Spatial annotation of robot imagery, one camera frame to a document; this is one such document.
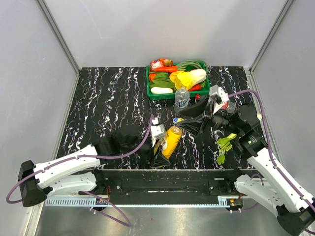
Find green celery stalk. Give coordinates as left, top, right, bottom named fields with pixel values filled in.
left=216, top=133, right=237, bottom=165

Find red white snack packet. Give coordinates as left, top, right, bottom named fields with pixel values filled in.
left=149, top=58, right=173, bottom=71

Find yellow juice bottle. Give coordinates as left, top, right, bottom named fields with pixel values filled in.
left=154, top=125, right=183, bottom=160

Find white radish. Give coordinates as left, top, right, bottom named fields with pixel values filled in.
left=150, top=87, right=173, bottom=94

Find blue label clear bottle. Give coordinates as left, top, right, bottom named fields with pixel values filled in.
left=174, top=87, right=190, bottom=113

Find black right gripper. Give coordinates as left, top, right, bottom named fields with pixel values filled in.
left=176, top=94, right=242, bottom=136

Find red label clear bottle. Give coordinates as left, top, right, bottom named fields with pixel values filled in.
left=221, top=101, right=236, bottom=114

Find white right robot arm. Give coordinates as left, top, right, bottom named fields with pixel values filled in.
left=177, top=97, right=315, bottom=236

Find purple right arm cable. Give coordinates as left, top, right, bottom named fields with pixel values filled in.
left=227, top=89, right=315, bottom=212

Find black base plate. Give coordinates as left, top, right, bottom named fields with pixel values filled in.
left=78, top=168, right=261, bottom=197

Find green long beans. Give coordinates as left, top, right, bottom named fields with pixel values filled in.
left=176, top=59, right=209, bottom=72

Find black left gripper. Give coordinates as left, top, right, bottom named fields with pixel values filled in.
left=122, top=136, right=171, bottom=167

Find green leafy vegetable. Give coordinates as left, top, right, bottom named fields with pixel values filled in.
left=149, top=72, right=175, bottom=89

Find green plastic basket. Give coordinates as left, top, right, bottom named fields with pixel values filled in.
left=146, top=59, right=210, bottom=100

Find yellow napa cabbage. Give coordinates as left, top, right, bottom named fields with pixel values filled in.
left=169, top=69, right=207, bottom=90

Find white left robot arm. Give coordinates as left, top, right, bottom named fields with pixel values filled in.
left=18, top=125, right=167, bottom=207

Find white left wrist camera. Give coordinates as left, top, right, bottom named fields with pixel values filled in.
left=150, top=117, right=166, bottom=146

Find red pepper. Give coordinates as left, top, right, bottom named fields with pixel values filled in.
left=189, top=84, right=202, bottom=92

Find long orange carrot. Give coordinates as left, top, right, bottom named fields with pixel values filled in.
left=151, top=66, right=178, bottom=73

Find small orange carrot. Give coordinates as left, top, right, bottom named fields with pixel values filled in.
left=149, top=73, right=156, bottom=81

